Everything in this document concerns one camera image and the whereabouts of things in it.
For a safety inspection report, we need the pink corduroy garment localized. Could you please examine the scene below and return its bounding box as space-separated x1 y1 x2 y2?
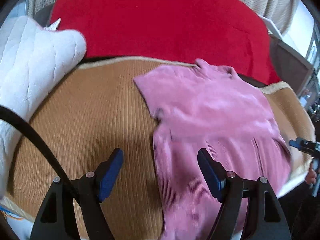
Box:
134 59 291 239

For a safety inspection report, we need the right hand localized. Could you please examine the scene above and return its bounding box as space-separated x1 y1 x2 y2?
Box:
305 163 317 185

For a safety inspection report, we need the brown sofa armrest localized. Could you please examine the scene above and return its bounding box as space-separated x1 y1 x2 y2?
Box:
269 35 313 96

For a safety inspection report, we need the woven bamboo mat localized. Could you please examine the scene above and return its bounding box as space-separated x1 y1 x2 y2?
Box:
4 56 316 240

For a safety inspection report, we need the white quilted cushion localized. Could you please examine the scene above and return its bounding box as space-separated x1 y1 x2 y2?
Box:
0 15 87 201

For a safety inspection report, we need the red blanket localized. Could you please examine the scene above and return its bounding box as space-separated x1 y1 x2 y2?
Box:
50 0 280 85

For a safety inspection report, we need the black cable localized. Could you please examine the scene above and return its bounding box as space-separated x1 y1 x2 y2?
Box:
0 105 73 188

